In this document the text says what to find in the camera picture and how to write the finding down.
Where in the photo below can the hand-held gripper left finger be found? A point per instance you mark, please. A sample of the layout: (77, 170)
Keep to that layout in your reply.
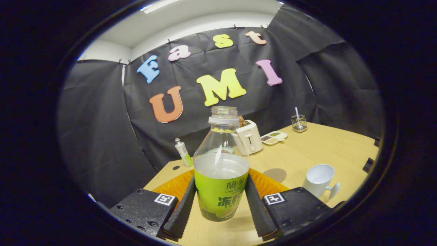
(181, 212)

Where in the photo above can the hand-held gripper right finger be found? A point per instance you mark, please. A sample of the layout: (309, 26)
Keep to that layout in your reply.
(257, 208)

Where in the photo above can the brown round coaster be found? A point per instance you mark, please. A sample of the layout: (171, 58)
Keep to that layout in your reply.
(277, 174)

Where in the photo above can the green label juice bottle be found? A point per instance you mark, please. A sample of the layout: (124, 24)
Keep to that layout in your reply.
(220, 191)

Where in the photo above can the white cup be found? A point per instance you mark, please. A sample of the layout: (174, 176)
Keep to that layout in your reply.
(317, 179)

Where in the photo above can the slim white green bottle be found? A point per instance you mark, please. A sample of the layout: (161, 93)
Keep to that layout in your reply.
(182, 152)

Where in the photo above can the white divided condiment dish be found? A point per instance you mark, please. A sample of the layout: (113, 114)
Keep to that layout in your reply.
(273, 138)

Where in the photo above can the white toaster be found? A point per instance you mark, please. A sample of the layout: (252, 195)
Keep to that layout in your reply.
(252, 136)

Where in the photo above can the wooden table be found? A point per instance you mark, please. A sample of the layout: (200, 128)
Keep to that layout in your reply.
(307, 150)

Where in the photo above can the brown toast slice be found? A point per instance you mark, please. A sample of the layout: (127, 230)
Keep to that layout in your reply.
(242, 121)

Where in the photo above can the clear glass holder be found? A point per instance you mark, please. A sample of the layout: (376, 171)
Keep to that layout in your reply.
(299, 123)

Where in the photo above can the white straw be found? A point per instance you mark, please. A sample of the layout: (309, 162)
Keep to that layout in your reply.
(297, 112)

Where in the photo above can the black backdrop cloth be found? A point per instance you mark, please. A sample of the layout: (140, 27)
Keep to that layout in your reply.
(102, 119)

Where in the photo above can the long ceiling light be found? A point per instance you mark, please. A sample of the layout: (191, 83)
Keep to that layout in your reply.
(158, 5)

